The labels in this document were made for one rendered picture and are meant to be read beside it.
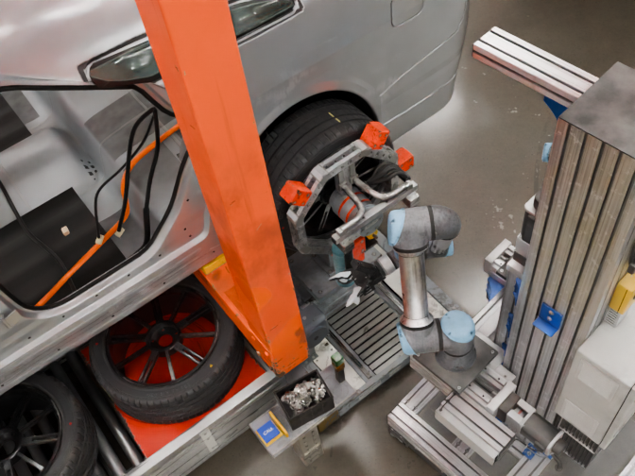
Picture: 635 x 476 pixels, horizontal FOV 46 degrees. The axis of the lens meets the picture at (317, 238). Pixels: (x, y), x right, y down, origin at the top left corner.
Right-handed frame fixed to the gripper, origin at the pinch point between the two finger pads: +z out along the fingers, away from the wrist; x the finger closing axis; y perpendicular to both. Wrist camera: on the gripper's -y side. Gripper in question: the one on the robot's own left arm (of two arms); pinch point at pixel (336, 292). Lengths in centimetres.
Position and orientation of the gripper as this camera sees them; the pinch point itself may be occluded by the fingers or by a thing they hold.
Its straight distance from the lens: 294.2
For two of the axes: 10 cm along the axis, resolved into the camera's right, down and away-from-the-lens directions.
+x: -4.2, -6.3, 6.5
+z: -8.5, 5.3, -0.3
